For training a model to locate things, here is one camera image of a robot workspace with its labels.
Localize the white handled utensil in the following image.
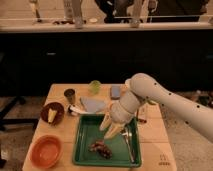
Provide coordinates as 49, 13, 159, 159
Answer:
68, 105, 98, 115

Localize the blue cloth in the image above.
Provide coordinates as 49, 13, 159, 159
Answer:
80, 97, 106, 113

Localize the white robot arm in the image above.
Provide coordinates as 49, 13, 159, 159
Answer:
99, 73, 213, 142

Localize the dark red plate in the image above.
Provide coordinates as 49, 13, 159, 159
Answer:
40, 102, 64, 125

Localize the dark red grape bunch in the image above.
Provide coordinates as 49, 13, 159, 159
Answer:
89, 140, 112, 159

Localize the black counter cabinet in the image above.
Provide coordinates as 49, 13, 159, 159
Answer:
0, 30, 213, 96

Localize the metal cup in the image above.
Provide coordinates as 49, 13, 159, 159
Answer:
64, 89, 76, 105

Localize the orange bowl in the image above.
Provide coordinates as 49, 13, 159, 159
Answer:
30, 135, 62, 169

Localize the green translucent cup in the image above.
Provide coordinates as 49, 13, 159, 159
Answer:
89, 80, 101, 95

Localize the yellow cheese wedge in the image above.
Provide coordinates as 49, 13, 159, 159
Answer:
48, 109, 57, 123

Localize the green plastic tray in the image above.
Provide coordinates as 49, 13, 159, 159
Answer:
72, 114, 142, 168

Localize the blue sponge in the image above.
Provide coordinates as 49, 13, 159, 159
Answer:
110, 85, 121, 100

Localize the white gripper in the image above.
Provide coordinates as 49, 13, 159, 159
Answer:
99, 101, 134, 139

